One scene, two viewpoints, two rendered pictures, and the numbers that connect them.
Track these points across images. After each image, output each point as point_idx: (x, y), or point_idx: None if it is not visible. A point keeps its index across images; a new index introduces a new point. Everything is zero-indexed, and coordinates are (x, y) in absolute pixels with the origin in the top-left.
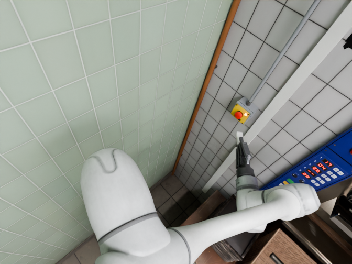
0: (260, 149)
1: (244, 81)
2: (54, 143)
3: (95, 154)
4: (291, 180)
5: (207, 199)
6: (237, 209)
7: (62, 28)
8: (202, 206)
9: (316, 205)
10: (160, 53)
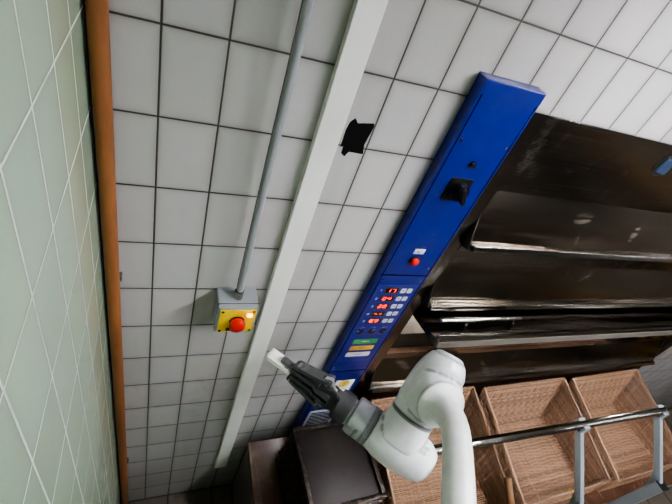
0: (290, 336)
1: (203, 266)
2: None
3: None
4: (358, 340)
5: (252, 474)
6: (389, 467)
7: None
8: (257, 493)
9: (464, 368)
10: (55, 392)
